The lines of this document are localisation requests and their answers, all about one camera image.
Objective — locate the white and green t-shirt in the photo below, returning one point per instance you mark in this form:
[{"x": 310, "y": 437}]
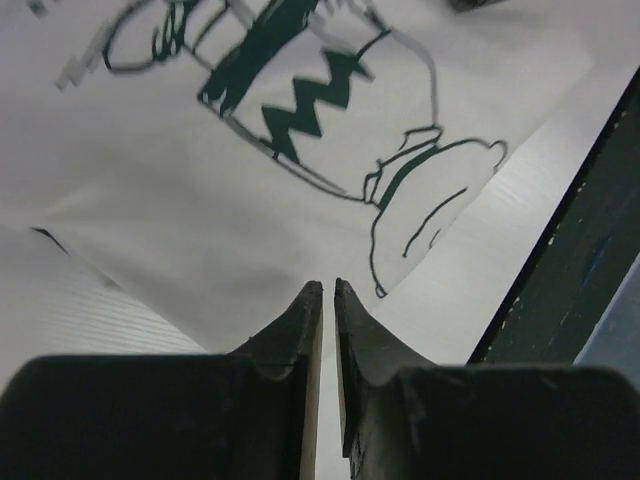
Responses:
[{"x": 211, "y": 157}]

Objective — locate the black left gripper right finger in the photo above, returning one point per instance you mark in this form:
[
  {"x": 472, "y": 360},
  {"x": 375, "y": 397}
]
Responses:
[{"x": 404, "y": 417}]

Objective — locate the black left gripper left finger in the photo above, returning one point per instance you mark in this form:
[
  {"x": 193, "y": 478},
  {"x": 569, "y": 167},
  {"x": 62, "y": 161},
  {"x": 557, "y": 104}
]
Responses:
[{"x": 251, "y": 413}]

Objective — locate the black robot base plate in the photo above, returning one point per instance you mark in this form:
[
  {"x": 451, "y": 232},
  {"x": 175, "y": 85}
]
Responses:
[{"x": 581, "y": 257}]

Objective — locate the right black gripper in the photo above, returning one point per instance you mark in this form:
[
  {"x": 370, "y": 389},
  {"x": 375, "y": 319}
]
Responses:
[{"x": 463, "y": 6}]

